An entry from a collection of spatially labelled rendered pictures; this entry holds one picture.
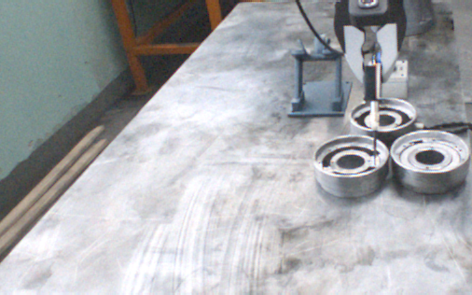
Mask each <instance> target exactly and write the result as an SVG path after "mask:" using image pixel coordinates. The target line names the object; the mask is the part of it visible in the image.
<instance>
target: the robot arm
mask: <svg viewBox="0 0 472 295"><path fill-rule="evenodd" d="M335 9H336V13H335V18H334V29H335V33H336V37H337V39H338V41H339V43H340V47H341V49H342V52H343V54H344V56H345V58H346V60H347V62H349V64H350V66H351V68H352V70H353V72H354V74H355V75H356V76H357V78H358V79H359V81H360V82H361V84H365V72H364V69H365V64H364V60H365V53H364V51H362V45H364V43H365V39H366V30H365V28H362V27H369V26H371V30H372V31H373V32H375V33H376V38H378V42H379V44H380V45H381V47H382V53H381V62H382V71H381V77H382V84H385V83H386V82H387V79H388V78H389V77H390V76H391V74H393V72H394V70H395V67H396V61H397V58H398V55H399V52H400V49H401V46H402V42H403V39H404V37H405V35H417V34H422V33H425V32H428V31H430V30H431V29H433V28H435V27H436V25H437V14H436V12H435V8H434V7H433V5H432V2H431V0H340V1H336V3H335Z"/></svg>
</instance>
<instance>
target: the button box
mask: <svg viewBox="0 0 472 295"><path fill-rule="evenodd" d="M408 86H409V73H408V61H396V67H395V70H394V72H393V74H391V76H390V77H389V78H388V79H387V82H386V83H385V84H382V98H392V99H399V100H408Z"/></svg>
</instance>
